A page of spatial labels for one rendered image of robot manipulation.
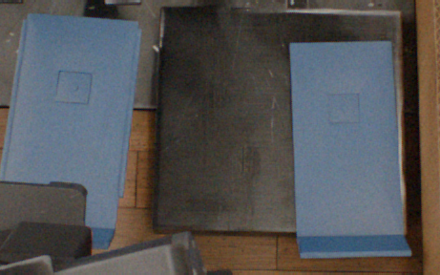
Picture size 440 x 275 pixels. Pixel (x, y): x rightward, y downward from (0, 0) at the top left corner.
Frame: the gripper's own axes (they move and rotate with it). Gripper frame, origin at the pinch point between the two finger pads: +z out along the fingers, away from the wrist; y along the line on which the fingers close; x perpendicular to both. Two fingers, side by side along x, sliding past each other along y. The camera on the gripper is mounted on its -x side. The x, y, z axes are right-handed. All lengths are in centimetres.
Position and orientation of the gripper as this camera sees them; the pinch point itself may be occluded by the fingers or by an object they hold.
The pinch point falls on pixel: (45, 235)
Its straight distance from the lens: 61.2
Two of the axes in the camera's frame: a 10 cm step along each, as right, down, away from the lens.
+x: -10.0, -0.8, -0.1
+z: 0.1, -1.9, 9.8
